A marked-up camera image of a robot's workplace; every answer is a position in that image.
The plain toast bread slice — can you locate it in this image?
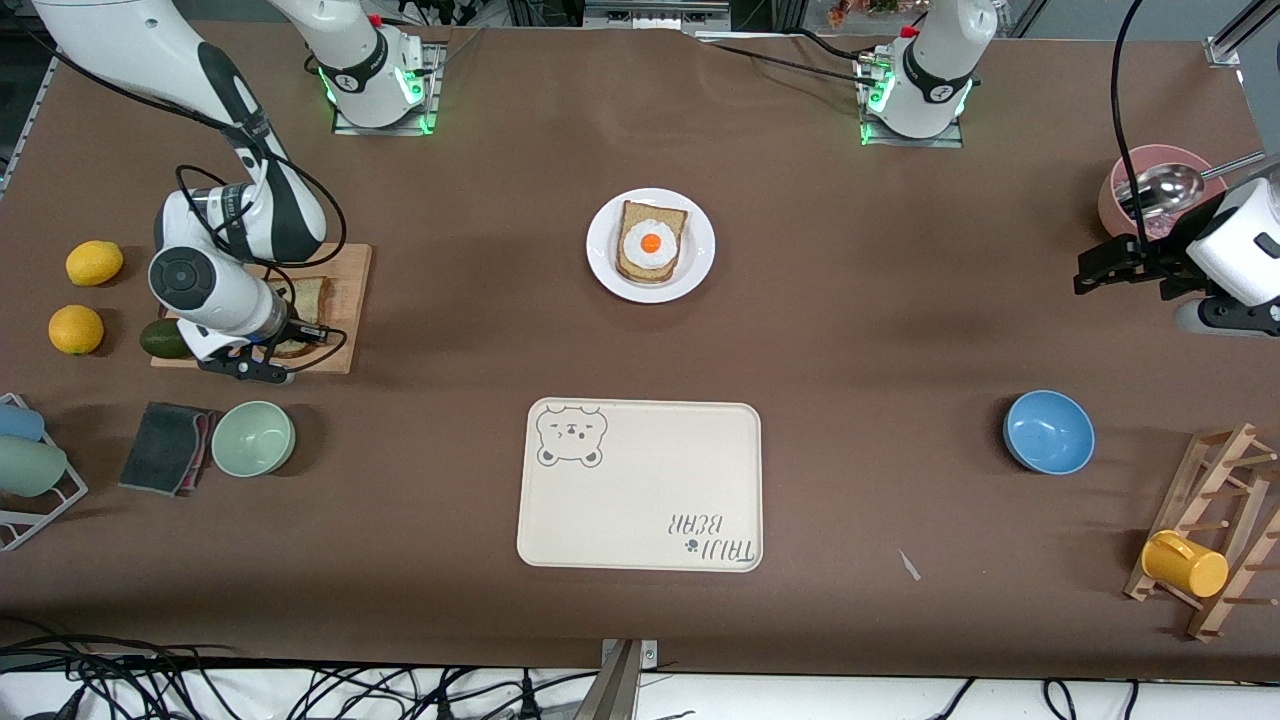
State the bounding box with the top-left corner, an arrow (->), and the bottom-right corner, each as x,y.
262,277 -> 336,359

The white round plate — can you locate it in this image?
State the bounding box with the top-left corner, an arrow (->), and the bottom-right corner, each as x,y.
586,188 -> 717,304

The fried egg toy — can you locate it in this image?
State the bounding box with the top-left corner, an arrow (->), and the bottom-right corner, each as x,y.
622,219 -> 683,267

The wooden cutting board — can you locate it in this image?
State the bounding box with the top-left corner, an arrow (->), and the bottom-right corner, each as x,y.
150,243 -> 373,375

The metal ladle spoon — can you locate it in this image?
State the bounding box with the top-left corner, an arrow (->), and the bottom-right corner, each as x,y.
1115,152 -> 1267,221

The pink bowl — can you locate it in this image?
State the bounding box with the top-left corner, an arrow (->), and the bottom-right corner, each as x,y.
1098,145 -> 1233,241

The pale green bowl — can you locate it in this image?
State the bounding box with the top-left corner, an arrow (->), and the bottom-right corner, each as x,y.
211,401 -> 297,478

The dark green avocado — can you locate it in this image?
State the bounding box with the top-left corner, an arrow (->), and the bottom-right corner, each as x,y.
140,318 -> 196,359

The blue bowl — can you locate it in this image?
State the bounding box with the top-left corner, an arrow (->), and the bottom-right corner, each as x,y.
1003,390 -> 1096,475

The grey sponge cloth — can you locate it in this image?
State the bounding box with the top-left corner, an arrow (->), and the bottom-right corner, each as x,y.
118,402 -> 216,497

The wooden mug rack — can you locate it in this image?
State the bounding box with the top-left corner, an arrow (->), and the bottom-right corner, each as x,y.
1123,423 -> 1280,643

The yellow lemon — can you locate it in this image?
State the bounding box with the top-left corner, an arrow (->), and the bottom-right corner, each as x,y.
48,305 -> 105,356
66,241 -> 125,287

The aluminium corner profile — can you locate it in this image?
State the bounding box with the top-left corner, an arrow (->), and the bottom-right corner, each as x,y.
1205,0 -> 1280,69

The yellow mug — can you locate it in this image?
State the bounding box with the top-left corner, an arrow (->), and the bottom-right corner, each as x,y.
1141,530 -> 1230,599

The pale green cup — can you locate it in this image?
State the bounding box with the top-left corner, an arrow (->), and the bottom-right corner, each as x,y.
0,437 -> 69,498

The cream bear print tray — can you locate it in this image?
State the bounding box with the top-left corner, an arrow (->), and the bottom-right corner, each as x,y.
516,398 -> 764,573

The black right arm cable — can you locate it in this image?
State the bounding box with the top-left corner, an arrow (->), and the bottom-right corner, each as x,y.
175,120 -> 348,353

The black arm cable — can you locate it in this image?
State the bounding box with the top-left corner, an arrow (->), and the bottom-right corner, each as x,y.
1108,0 -> 1166,256
175,120 -> 348,353

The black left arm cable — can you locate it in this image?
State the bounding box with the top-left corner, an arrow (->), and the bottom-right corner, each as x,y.
1108,0 -> 1166,256

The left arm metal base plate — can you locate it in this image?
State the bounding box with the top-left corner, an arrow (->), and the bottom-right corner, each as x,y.
858,45 -> 966,149

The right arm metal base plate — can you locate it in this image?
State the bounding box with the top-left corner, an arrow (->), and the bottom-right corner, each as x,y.
332,40 -> 446,136

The white wire cup rack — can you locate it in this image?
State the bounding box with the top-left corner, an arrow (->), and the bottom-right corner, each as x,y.
0,393 -> 89,552

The thin black cable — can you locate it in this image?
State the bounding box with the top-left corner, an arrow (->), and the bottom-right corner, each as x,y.
700,35 -> 881,89

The black cable tangle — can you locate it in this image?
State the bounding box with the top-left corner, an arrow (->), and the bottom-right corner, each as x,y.
0,620 -> 601,720

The aluminium camera post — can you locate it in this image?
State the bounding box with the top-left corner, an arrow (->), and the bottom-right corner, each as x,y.
570,638 -> 661,720

